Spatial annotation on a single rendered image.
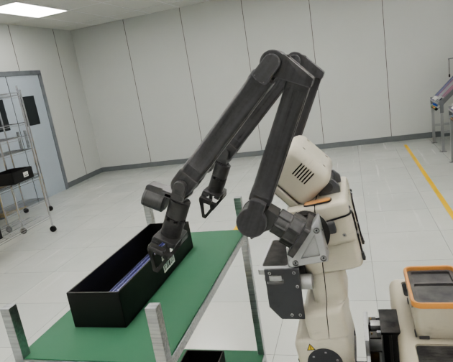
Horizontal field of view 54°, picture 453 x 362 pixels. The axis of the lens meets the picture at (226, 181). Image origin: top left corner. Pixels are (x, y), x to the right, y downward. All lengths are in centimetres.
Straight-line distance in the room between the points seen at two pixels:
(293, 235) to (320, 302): 35
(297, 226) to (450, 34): 760
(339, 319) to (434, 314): 25
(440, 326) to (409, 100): 727
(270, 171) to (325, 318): 50
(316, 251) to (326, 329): 33
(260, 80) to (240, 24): 762
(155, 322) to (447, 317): 77
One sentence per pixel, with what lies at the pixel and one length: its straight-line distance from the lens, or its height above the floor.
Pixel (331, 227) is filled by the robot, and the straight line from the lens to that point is 114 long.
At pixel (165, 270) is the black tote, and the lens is 156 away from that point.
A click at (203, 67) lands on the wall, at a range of 879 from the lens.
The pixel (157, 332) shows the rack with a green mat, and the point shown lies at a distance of 111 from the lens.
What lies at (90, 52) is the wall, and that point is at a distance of 980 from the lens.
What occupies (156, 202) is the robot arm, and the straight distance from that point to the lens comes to 118.
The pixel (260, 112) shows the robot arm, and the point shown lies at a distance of 149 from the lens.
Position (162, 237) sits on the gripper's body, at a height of 121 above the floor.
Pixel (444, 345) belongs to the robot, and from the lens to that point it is 139.
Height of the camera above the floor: 159
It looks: 13 degrees down
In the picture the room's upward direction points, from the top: 9 degrees counter-clockwise
